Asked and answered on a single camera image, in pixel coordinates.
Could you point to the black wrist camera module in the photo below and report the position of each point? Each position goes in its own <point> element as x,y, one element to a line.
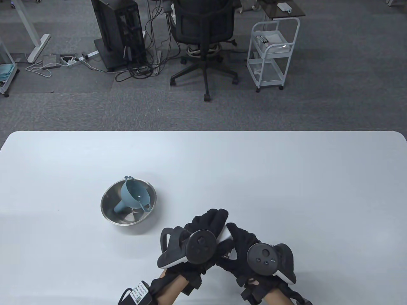
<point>251,292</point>
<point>192,282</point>

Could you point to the white desk leg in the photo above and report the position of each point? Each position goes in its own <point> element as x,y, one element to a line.
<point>31,35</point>

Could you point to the black office chair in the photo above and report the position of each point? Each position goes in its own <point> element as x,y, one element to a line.
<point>203,22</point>

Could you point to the person's left hand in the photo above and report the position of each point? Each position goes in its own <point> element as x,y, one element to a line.
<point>206,220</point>

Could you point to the blue plastic funnel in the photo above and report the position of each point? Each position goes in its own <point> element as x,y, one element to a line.
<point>132,193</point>

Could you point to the brown side table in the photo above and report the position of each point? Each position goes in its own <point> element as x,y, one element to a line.
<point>270,11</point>

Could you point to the white power strip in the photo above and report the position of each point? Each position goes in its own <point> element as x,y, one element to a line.
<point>90,54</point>

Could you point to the person's right hand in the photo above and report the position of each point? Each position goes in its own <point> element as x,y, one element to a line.
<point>241,241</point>

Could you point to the white trolley with teal bins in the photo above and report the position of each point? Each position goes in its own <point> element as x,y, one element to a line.
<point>6,68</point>

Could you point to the small white device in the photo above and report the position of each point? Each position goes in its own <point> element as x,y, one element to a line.
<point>283,6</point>

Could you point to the clear plastic bag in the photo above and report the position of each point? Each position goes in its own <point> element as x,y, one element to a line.
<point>281,49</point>

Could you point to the stainless steel bowl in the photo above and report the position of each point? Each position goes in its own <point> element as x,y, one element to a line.
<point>109,206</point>

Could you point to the black white handheld controller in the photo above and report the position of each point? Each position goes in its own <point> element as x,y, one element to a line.
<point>202,246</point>
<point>262,259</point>

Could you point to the white rolling cart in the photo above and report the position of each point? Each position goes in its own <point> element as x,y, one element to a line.
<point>268,70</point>

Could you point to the white square jar lid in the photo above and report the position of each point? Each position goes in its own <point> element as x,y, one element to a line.
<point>225,233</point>

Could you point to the person's left forearm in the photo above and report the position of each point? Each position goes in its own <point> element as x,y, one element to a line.
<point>170,289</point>

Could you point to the black labelled battery pack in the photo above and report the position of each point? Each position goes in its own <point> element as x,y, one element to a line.
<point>138,292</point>

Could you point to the person's right forearm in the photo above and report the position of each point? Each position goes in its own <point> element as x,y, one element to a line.
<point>278,298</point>

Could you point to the black computer tower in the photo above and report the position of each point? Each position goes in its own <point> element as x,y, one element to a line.
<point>117,28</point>

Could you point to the grey flat box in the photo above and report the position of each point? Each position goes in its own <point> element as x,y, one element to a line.
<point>51,60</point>

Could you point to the flat white box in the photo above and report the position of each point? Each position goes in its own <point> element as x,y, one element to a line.
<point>272,37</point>

